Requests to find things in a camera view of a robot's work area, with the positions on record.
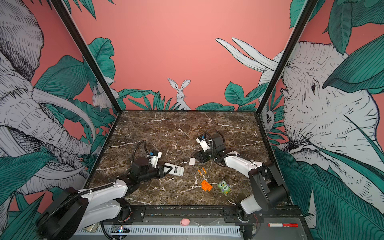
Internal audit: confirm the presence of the white red remote control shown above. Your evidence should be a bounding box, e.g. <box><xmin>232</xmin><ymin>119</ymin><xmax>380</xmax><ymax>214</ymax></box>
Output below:
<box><xmin>164</xmin><ymin>163</ymin><xmax>185</xmax><ymax>177</ymax></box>

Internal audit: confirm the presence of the white battery cover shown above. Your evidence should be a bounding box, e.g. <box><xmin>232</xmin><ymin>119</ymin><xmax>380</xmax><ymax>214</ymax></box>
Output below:
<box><xmin>189</xmin><ymin>158</ymin><xmax>196</xmax><ymax>166</ymax></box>

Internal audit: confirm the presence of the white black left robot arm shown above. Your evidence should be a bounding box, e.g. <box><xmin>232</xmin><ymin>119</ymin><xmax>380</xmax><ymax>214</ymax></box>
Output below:
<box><xmin>36</xmin><ymin>157</ymin><xmax>173</xmax><ymax>240</ymax></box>

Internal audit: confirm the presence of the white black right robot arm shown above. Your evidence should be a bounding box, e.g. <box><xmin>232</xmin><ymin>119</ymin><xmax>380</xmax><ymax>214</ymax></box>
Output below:
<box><xmin>194</xmin><ymin>131</ymin><xmax>290</xmax><ymax>215</ymax></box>

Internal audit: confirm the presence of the orange toy brick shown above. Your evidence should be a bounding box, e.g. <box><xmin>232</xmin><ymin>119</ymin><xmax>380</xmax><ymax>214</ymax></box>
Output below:
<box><xmin>201</xmin><ymin>180</ymin><xmax>213</xmax><ymax>192</ymax></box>

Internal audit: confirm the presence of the red white marker pen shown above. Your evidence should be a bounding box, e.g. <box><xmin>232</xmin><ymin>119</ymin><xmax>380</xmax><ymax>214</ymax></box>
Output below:
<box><xmin>268</xmin><ymin>223</ymin><xmax>299</xmax><ymax>228</ymax></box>

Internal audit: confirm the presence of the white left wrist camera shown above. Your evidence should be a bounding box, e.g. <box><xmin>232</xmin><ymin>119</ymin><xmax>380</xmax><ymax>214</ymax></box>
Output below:
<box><xmin>149</xmin><ymin>151</ymin><xmax>162</xmax><ymax>168</ymax></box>

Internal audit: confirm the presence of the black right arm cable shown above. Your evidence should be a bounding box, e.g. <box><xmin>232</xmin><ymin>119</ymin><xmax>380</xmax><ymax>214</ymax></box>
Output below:
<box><xmin>203</xmin><ymin>130</ymin><xmax>226</xmax><ymax>151</ymax></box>

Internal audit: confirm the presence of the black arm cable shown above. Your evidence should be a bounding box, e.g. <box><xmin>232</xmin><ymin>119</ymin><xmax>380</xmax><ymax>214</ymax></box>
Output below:
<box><xmin>131</xmin><ymin>140</ymin><xmax>150</xmax><ymax>164</ymax></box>
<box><xmin>203</xmin><ymin>130</ymin><xmax>226</xmax><ymax>151</ymax></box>

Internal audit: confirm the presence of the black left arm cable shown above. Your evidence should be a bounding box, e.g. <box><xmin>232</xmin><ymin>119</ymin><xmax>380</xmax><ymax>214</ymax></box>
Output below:
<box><xmin>131</xmin><ymin>140</ymin><xmax>150</xmax><ymax>164</ymax></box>

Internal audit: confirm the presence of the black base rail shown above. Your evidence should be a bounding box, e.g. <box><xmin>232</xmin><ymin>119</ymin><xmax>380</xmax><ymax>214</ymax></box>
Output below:
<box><xmin>126</xmin><ymin>205</ymin><xmax>304</xmax><ymax>224</ymax></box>

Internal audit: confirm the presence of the white slotted cable duct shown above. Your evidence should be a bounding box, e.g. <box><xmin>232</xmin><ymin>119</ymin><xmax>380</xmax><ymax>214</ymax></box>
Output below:
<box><xmin>74</xmin><ymin>224</ymin><xmax>242</xmax><ymax>238</ymax></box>

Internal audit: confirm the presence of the black corner frame post right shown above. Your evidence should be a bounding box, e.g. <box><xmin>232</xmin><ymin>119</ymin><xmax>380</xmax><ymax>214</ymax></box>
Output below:
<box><xmin>256</xmin><ymin>0</ymin><xmax>318</xmax><ymax>117</ymax></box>

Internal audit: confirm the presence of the black corner frame post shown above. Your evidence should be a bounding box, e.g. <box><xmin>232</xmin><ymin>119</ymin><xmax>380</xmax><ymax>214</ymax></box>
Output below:
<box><xmin>51</xmin><ymin>0</ymin><xmax>122</xmax><ymax>115</ymax></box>
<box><xmin>256</xmin><ymin>0</ymin><xmax>318</xmax><ymax>117</ymax></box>

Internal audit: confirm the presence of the black corner frame post left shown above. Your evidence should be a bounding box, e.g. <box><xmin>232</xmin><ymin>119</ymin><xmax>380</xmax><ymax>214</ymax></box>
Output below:
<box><xmin>51</xmin><ymin>0</ymin><xmax>122</xmax><ymax>115</ymax></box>

